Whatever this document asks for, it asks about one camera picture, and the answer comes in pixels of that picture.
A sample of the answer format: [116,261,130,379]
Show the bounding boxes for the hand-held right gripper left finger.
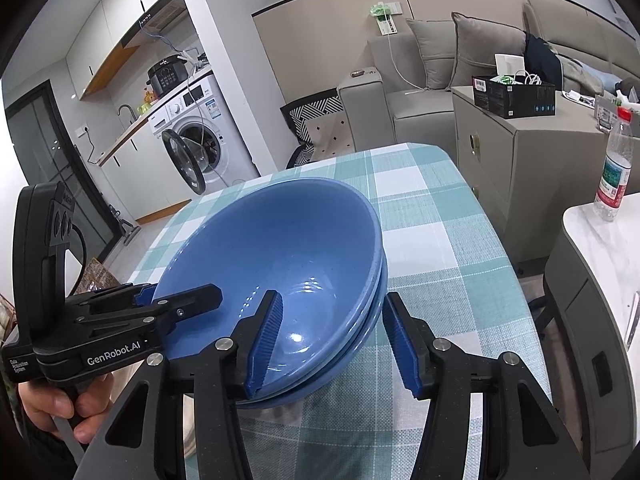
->
[75,289,284,480]

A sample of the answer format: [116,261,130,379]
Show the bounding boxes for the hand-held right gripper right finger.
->
[383,291,592,480]

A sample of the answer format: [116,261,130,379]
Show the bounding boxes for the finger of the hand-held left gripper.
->
[92,283,162,307]
[74,283,223,332]

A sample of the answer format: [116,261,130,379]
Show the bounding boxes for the blue ribbed bowl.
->
[150,177,383,393]
[235,255,390,401]
[235,275,390,408]

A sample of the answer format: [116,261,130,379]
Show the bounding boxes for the person's left hand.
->
[22,382,113,443]

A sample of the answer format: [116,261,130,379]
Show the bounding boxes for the brown patterned flat box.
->
[75,257,121,293]

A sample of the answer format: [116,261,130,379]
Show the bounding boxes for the grey floor mop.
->
[105,202,143,247]

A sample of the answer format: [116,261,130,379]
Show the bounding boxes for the teal white checked tablecloth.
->
[125,142,553,480]

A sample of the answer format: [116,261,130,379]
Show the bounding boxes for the white kitchen base cabinet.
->
[97,120,186,226]

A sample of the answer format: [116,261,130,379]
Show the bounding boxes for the white front-load washing machine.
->
[150,72,261,196]

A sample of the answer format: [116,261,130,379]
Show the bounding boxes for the black framed glass door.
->
[5,80,123,261]

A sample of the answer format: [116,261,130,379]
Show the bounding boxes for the grey side cabinet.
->
[451,85,626,266]

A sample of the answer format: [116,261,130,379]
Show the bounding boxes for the beige diamond-dotted cushion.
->
[302,110,358,158]

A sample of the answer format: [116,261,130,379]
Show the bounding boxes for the white marble table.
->
[542,200,640,480]

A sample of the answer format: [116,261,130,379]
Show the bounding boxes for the black electric pressure cooker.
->
[146,54,190,98]

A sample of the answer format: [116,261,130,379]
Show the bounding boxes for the black white striped cushion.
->
[280,89,346,168]

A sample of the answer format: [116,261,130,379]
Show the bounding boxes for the grey fabric sofa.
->
[337,0,640,156]

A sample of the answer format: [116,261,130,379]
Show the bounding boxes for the black cardboard box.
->
[471,74,557,119]

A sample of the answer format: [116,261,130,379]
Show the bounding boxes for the steel range hood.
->
[137,0,191,36]

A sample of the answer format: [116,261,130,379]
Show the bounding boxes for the clear plastic water bottle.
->
[593,106,636,222]

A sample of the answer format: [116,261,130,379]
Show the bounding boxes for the grey sofa cushion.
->
[447,11,528,92]
[405,18,458,92]

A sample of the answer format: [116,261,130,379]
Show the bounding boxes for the white small box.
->
[495,53,526,78]

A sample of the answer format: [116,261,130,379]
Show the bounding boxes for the dark jacket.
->
[524,32,563,86]

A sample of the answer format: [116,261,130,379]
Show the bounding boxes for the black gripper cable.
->
[70,225,90,296]

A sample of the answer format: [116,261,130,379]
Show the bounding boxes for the white wall cabinet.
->
[65,0,201,101]

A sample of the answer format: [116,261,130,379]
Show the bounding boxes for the white wall socket panel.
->
[369,1,403,37]

